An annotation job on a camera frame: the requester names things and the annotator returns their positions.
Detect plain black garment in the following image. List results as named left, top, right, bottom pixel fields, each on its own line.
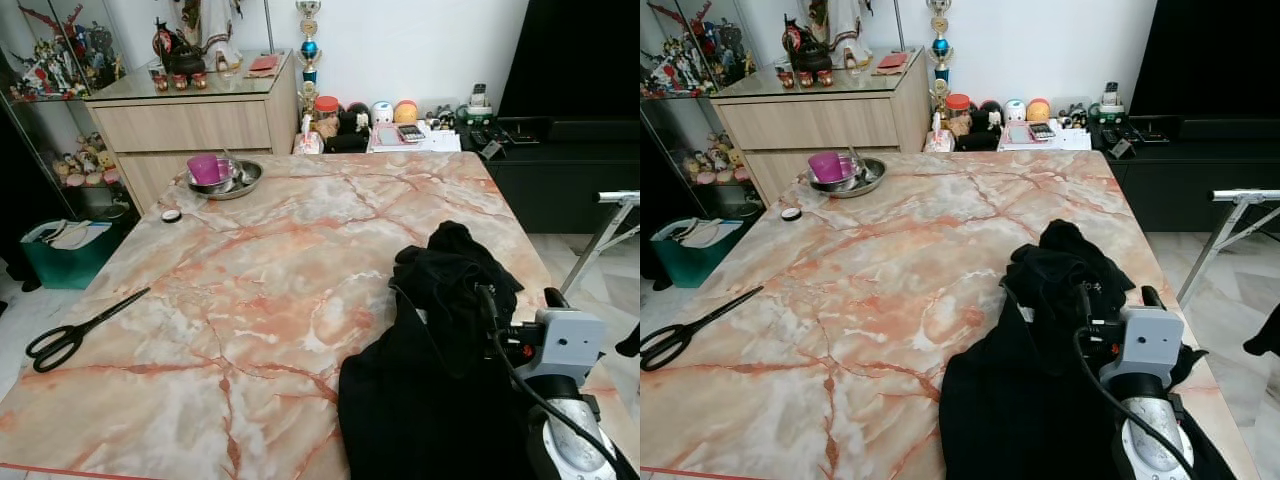
left=338, top=298, right=641, bottom=480
left=940, top=300, right=1236, bottom=480

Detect black hooded garment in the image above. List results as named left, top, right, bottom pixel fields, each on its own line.
left=390, top=220, right=526, bottom=346
left=1003, top=218, right=1136, bottom=346

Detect black tv console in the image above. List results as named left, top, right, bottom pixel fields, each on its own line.
left=460, top=118, right=641, bottom=236
left=1095, top=118, right=1280, bottom=233

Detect metal clothes rack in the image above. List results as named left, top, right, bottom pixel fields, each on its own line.
left=560, top=190, right=641, bottom=293
left=1178, top=188, right=1280, bottom=306

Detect green storage bin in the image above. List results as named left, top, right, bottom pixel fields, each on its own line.
left=652, top=217, right=746, bottom=289
left=20, top=218, right=126, bottom=291

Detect black scissors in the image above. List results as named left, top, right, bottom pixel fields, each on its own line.
left=25, top=287, right=153, bottom=374
left=640, top=285, right=766, bottom=373

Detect black soundbar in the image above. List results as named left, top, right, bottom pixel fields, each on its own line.
left=1180, top=116, right=1280, bottom=141
left=545, top=118, right=641, bottom=143

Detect white paper stack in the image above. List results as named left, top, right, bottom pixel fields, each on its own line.
left=998, top=120, right=1093, bottom=152
left=368, top=122, right=463, bottom=154

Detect black television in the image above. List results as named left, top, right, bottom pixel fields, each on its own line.
left=1128, top=0, right=1280, bottom=119
left=497, top=0, right=641, bottom=121

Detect jar with red lid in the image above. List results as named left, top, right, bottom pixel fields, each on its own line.
left=943, top=93, right=973, bottom=138
left=313, top=96, right=342, bottom=141

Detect glass display cabinet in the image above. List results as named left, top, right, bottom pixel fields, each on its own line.
left=640, top=0, right=746, bottom=216
left=0, top=0, right=131, bottom=221

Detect metal bowl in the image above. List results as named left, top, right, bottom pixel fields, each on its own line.
left=187, top=155, right=264, bottom=201
left=808, top=155, right=888, bottom=199

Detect light wooden cabinet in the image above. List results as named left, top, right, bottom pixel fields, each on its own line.
left=712, top=48, right=931, bottom=206
left=85, top=50, right=301, bottom=211

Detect trophy with blue ball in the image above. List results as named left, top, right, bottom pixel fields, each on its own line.
left=925, top=0, right=954, bottom=101
left=296, top=0, right=324, bottom=101

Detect dark teapot ornament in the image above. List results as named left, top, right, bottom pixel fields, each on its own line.
left=780, top=15, right=836, bottom=76
left=152, top=18, right=209, bottom=79

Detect white robed figurine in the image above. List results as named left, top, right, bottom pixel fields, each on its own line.
left=178, top=0, right=244, bottom=73
left=800, top=0, right=871, bottom=69

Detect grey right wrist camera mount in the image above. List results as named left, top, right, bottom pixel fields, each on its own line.
left=1118, top=306, right=1186, bottom=376
left=530, top=308, right=607, bottom=378

